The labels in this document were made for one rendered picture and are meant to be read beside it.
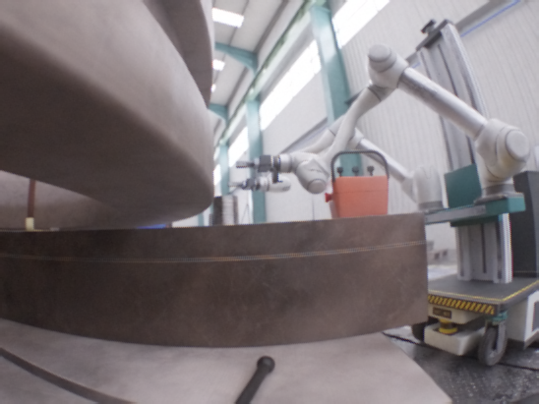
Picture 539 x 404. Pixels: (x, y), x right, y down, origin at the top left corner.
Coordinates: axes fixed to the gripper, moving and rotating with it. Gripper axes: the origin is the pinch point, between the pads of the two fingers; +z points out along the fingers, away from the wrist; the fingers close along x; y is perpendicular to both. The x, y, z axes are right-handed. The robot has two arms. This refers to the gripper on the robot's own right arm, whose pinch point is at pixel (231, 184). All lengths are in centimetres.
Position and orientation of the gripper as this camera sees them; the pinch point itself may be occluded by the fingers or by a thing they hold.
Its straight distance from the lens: 168.3
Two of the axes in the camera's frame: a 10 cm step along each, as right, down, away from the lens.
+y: 0.6, 9.9, -1.4
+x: -3.2, 1.5, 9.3
